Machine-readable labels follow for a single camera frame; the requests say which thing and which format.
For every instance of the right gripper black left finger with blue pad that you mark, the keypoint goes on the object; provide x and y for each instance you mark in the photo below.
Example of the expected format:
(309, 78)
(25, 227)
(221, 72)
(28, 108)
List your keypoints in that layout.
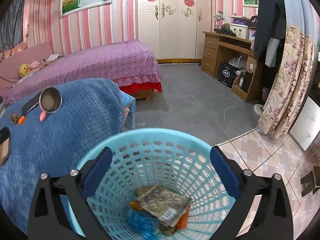
(47, 217)

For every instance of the beige snack wrapper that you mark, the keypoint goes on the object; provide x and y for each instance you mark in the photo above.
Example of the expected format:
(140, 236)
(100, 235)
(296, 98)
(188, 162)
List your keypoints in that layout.
(166, 205)

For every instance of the brown phone case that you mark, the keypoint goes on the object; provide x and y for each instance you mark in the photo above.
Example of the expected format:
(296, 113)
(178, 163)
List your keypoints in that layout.
(4, 151)

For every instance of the blue plastic bag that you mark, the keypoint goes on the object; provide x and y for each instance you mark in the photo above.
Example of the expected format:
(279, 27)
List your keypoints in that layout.
(143, 223)

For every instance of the orange bottle cap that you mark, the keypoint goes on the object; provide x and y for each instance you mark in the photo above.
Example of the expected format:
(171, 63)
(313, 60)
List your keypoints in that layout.
(21, 120)

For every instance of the small crumpled brown wrapper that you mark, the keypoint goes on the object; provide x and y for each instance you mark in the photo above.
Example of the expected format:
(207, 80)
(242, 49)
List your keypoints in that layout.
(14, 118)

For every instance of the white fan base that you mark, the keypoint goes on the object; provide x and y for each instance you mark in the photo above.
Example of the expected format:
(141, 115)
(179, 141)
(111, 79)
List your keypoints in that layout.
(258, 109)

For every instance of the light blue plastic basket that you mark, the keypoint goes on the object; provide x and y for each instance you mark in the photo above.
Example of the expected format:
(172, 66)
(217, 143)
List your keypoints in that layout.
(173, 159)

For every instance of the black phone case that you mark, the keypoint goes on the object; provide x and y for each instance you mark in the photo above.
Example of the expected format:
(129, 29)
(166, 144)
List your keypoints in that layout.
(31, 104)

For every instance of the pink metal mug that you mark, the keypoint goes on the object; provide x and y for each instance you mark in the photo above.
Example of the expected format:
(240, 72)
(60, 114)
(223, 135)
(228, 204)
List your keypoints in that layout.
(50, 101)

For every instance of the floral curtain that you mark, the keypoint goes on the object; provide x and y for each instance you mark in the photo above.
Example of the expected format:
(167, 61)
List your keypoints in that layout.
(291, 82)

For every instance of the black box under desk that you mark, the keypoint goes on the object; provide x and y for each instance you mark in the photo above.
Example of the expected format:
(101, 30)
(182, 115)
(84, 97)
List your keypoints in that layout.
(227, 74)

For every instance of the yellow duck plush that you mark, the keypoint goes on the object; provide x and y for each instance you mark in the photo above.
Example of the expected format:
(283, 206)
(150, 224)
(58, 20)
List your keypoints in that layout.
(24, 70)

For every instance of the pink headboard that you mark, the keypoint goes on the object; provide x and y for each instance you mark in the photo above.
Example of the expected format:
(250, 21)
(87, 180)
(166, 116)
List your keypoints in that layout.
(10, 66)

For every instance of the purple dotted bed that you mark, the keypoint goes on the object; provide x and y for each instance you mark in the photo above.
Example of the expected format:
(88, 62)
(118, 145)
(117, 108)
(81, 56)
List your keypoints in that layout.
(131, 65)

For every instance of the wooden desk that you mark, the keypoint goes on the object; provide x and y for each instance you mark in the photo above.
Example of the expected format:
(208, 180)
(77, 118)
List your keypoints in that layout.
(219, 49)

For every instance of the white storage box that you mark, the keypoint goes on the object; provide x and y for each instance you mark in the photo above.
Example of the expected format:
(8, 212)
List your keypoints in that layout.
(240, 30)

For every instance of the dark hanging jacket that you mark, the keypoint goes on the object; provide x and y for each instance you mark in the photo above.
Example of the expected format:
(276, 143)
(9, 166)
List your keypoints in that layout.
(271, 23)

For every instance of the grey window curtain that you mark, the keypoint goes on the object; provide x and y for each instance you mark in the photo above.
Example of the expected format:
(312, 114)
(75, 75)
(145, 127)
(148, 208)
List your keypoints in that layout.
(12, 26)

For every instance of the desk lamp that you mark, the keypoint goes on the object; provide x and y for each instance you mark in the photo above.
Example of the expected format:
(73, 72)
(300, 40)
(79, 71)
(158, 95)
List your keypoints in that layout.
(218, 18)

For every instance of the white wardrobe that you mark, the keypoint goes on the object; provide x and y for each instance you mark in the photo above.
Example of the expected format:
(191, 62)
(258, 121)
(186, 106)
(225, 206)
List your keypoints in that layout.
(174, 29)

